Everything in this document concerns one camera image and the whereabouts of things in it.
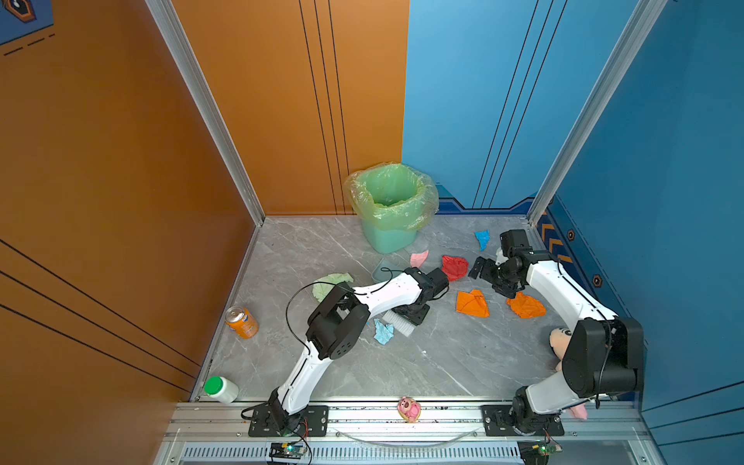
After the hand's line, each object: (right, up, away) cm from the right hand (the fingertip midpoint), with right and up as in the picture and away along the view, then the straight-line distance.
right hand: (478, 279), depth 89 cm
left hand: (-21, -12, +4) cm, 24 cm away
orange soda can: (-70, -11, -8) cm, 71 cm away
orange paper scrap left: (0, -9, +5) cm, 10 cm away
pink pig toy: (-23, -31, -16) cm, 42 cm away
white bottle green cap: (-70, -25, -18) cm, 76 cm away
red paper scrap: (-4, +2, +14) cm, 14 cm away
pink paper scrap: (-16, +5, +19) cm, 25 cm away
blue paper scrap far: (+10, +13, +23) cm, 28 cm away
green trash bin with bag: (-27, +28, +23) cm, 45 cm away
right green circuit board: (+8, -40, -18) cm, 45 cm away
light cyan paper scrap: (-29, -16, -2) cm, 33 cm away
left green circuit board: (-53, -40, -18) cm, 69 cm away
